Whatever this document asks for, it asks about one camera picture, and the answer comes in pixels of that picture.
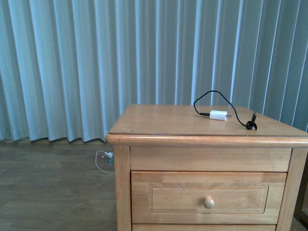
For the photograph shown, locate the wooden drawer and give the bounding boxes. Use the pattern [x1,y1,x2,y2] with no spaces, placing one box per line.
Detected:
[131,171,286,224]
[132,224,276,231]

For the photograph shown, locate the black charger cable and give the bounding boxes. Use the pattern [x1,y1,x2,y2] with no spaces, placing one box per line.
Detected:
[193,90,258,131]

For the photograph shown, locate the light blue pleated curtain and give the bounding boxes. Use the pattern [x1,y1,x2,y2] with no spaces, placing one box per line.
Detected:
[0,0,308,141]

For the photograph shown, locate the open floor socket box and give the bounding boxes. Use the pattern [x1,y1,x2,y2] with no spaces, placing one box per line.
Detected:
[104,152,114,165]

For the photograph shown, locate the round wooden drawer knob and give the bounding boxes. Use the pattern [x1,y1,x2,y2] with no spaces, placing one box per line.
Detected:
[204,196,215,209]

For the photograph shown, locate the wooden nightstand cabinet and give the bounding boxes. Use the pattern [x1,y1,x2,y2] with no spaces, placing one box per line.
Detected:
[105,104,308,231]

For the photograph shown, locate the white charger adapter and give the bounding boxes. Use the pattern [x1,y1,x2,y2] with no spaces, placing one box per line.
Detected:
[209,110,232,121]

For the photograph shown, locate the white floor cable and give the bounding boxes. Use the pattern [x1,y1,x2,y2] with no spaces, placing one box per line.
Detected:
[95,150,116,175]

